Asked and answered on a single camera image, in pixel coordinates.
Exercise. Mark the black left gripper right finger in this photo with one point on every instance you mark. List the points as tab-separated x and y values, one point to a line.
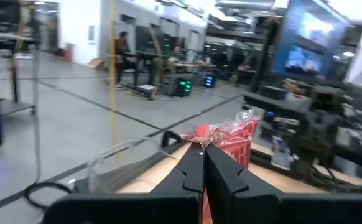
234	189

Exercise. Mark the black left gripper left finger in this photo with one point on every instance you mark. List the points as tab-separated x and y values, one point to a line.
181	189

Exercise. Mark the red popcorn bag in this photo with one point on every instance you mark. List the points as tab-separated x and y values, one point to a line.
230	140

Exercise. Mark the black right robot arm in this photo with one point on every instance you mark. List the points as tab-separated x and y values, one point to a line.
318	133

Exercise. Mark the clear plastic container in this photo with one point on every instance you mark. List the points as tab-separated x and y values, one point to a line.
122	165

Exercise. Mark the computer tower with green lights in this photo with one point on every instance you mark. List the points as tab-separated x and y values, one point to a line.
184	87

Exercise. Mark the computer tower with blue lights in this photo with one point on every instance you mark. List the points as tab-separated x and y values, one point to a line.
209	81

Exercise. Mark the long wooden workbench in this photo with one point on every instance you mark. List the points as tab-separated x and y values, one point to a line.
190	65

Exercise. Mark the person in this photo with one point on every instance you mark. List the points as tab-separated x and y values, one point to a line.
122	53

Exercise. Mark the cardboard box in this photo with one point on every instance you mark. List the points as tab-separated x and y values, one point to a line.
97	63

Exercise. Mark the large computer monitor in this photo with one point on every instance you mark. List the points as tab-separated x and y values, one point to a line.
308	37

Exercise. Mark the red striped bin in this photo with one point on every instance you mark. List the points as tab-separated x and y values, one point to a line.
68	52

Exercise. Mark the black rolling table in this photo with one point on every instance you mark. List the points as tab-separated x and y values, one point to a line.
13	40

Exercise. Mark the black table frame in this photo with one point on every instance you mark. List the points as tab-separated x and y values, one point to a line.
168	133

